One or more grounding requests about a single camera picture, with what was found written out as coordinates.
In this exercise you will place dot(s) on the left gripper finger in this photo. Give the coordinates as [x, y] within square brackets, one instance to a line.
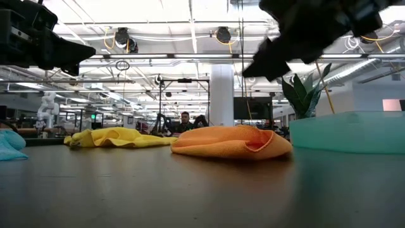
[69, 52]
[71, 69]

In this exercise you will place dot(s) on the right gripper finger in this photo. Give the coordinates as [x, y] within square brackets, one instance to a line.
[269, 69]
[270, 50]

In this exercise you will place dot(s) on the orange microfiber towel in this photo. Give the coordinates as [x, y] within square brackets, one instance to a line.
[221, 142]

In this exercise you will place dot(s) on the blue microfiber towel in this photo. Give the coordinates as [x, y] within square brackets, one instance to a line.
[11, 145]

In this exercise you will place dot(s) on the black background robot arm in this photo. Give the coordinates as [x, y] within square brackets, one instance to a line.
[201, 120]
[161, 123]

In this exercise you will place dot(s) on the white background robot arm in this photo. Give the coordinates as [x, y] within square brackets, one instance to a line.
[47, 109]

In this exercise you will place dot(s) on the yellow microfiber towel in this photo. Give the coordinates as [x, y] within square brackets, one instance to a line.
[110, 137]

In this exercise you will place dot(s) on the potted snake plant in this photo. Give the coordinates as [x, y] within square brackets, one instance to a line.
[302, 95]

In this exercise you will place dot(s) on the black monitor screen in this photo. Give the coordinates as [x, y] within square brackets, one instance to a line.
[250, 109]

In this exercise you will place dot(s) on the white building column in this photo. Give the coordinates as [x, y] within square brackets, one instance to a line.
[221, 95]

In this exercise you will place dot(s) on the person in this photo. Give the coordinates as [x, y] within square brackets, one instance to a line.
[185, 122]

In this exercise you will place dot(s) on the teal plastic bin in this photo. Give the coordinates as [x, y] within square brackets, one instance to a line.
[348, 133]

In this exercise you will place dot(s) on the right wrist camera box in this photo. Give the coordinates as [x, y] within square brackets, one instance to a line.
[364, 16]

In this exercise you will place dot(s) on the silver ventilation duct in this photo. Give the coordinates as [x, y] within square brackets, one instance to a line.
[357, 69]

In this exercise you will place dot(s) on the black background frame rig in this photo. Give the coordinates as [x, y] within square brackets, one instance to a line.
[160, 101]

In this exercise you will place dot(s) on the pink wall panel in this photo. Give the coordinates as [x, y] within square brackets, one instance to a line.
[390, 104]

